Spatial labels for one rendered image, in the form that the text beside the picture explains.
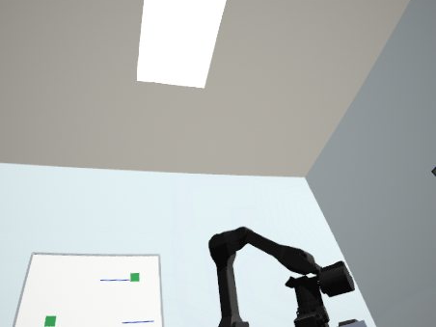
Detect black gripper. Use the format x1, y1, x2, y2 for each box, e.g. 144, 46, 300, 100
297, 299, 358, 327

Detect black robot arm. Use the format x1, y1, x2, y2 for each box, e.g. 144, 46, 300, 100
208, 227, 355, 327

